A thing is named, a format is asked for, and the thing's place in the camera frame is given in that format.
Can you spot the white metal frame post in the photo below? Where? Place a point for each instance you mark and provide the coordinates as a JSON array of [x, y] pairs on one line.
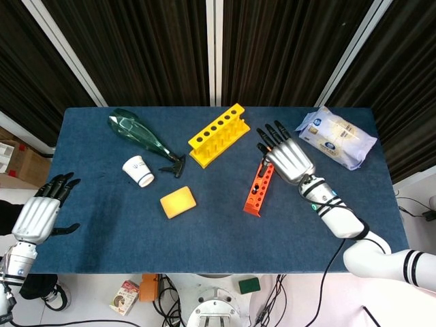
[[354, 51], [64, 51], [214, 51]]

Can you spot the green block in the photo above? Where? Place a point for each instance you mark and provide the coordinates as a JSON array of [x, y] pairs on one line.
[[248, 286]]

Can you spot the black pleated curtain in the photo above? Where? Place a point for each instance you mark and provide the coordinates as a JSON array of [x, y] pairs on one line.
[[153, 51]]

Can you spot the cardboard box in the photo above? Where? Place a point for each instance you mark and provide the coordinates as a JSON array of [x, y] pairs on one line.
[[27, 163]]

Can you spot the black power adapter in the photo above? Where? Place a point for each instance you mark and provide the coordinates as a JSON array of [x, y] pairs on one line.
[[429, 215]]

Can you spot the orange plastic tool holder rack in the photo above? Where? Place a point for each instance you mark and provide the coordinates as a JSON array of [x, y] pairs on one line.
[[253, 204]]

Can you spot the yellow test tube rack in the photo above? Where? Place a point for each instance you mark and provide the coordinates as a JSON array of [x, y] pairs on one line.
[[218, 136]]

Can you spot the blue tablecloth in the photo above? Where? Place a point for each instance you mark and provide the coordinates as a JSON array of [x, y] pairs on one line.
[[218, 238]]

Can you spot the white metal frame rail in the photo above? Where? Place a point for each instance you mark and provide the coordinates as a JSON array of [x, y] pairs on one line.
[[24, 131], [415, 177]]

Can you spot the black trouser leg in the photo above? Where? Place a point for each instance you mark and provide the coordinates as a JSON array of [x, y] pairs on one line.
[[8, 218], [37, 286]]

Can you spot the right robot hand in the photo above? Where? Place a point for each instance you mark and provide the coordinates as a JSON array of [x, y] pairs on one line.
[[291, 161]]

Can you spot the green spray bottle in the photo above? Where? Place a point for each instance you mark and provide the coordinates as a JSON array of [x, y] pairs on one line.
[[136, 133]]

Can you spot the yellow sponge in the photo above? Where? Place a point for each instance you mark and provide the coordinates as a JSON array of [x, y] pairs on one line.
[[178, 202]]

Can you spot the black white sneaker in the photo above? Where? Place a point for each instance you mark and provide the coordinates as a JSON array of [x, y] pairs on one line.
[[56, 298]]

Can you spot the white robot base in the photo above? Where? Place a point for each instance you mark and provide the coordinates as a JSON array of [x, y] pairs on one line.
[[214, 306]]

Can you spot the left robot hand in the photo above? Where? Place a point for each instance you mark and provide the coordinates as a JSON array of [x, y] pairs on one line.
[[34, 219]]

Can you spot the white paper cup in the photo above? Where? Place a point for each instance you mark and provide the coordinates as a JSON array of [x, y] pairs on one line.
[[138, 170]]

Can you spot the orange plastic object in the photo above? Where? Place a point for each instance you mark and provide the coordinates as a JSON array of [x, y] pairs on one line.
[[148, 289]]

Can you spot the wet wipes pack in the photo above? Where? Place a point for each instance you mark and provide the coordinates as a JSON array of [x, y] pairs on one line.
[[337, 136]]

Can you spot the small red white carton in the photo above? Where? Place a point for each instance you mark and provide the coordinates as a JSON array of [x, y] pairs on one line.
[[124, 298]]

